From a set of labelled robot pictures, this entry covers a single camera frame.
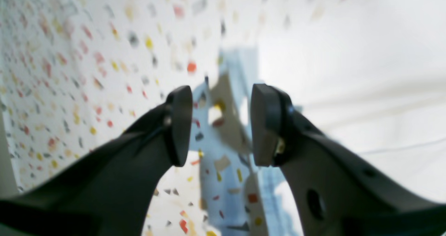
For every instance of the white printed T-shirt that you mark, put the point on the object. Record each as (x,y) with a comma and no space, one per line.
(369,74)

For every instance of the image-left left gripper white right finger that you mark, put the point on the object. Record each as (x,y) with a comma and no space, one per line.
(336,192)

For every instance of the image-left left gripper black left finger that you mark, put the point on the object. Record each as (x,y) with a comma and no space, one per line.
(108,191)

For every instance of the terrazzo patterned tablecloth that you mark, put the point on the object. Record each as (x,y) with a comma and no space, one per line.
(76,73)

